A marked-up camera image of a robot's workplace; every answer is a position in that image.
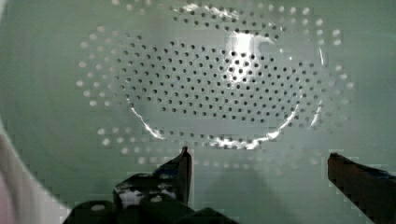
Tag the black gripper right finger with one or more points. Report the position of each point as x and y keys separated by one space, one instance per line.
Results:
x=372 y=190

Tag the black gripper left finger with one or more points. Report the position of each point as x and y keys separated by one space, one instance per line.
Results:
x=172 y=178

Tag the green plastic strainer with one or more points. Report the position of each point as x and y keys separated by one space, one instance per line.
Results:
x=260 y=92

